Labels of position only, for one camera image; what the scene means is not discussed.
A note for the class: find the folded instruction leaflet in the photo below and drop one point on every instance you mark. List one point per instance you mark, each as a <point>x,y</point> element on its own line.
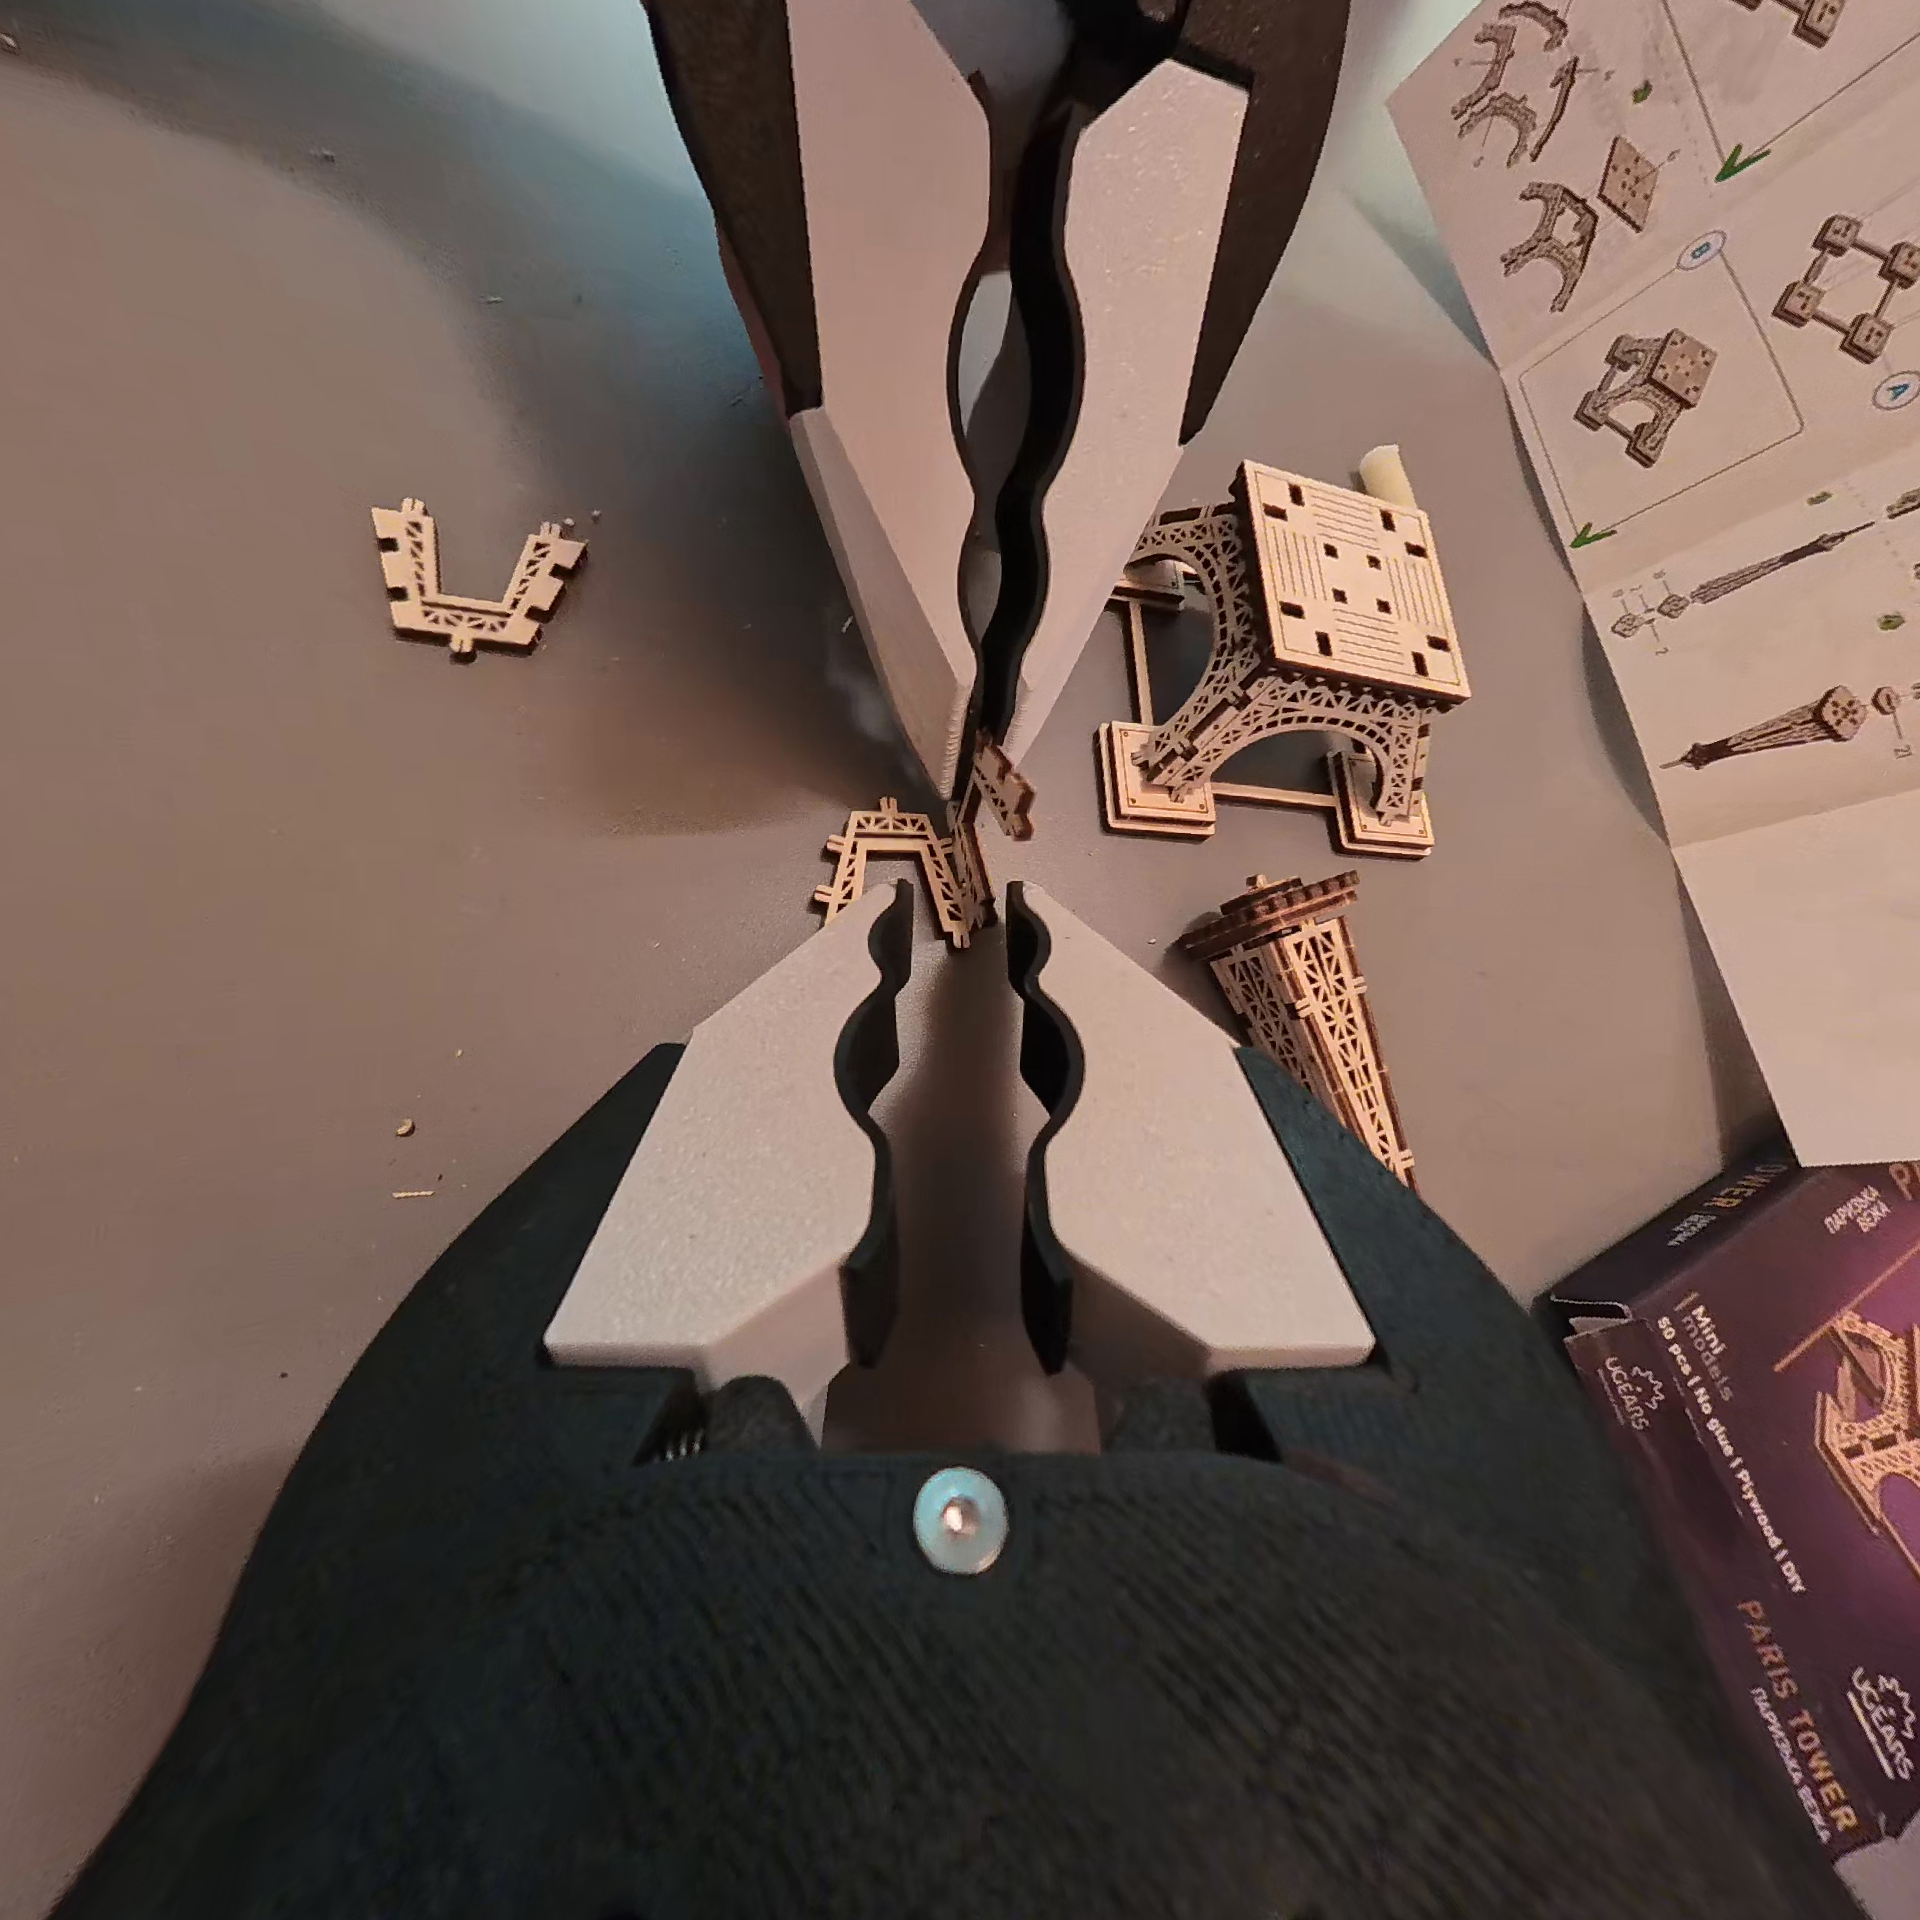
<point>1725,452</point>

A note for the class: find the purple puzzle box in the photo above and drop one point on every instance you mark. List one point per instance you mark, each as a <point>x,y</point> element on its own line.
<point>1768,1430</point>

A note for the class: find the small wooden arch piece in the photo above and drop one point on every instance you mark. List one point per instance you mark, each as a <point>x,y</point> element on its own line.
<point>466,617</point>
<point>998,787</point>
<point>959,885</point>

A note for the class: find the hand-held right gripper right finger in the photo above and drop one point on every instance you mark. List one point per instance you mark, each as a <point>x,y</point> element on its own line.
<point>1203,1185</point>

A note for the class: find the wooden tower base model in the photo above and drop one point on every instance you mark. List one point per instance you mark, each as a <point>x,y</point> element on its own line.
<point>1348,585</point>

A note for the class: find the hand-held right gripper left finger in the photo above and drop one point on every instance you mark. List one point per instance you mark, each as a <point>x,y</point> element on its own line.
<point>716,1185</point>

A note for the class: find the pale wax stick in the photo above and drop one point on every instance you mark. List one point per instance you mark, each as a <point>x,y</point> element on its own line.
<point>1386,476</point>

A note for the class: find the wooden tower spire model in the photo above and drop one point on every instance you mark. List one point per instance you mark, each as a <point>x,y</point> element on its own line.
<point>1323,1021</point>

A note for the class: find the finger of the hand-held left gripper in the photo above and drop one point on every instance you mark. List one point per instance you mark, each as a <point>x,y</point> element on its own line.
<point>885,294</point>
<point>1138,294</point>

